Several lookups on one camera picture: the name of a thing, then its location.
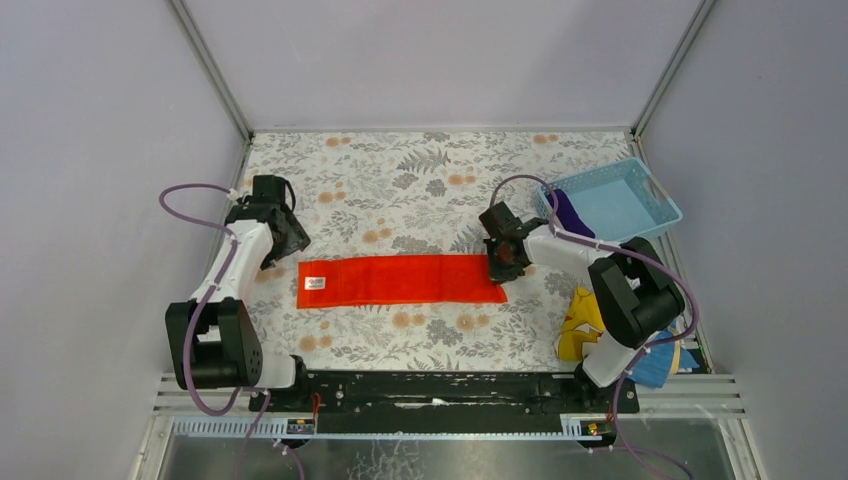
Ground orange towel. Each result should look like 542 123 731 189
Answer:
296 254 507 309

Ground purple towel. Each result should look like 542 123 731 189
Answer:
545 189 596 238

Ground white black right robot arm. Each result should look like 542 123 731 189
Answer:
479 202 685 388

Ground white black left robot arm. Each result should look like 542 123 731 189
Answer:
159 175 311 391

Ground floral patterned table mat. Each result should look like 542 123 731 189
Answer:
237 132 630 372

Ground light blue plastic basket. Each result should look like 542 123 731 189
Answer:
535 157 683 243

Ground yellow blue Pokemon towel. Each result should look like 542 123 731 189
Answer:
555 286 700 390

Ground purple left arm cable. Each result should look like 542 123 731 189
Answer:
158 183 273 480

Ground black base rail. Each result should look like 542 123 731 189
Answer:
267 370 640 426

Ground white slotted cable duct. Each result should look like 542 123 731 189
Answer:
173 416 603 442

